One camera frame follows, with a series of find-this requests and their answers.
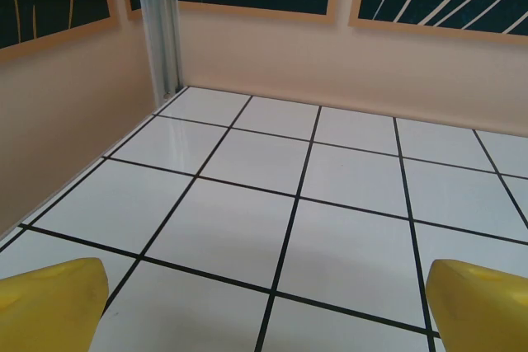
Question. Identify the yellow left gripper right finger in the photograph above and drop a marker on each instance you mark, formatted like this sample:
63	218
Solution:
482	315

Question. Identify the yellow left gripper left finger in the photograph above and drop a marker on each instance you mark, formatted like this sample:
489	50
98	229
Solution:
49	311

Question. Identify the aluminium corner post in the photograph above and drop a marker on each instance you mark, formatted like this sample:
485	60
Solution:
161	18

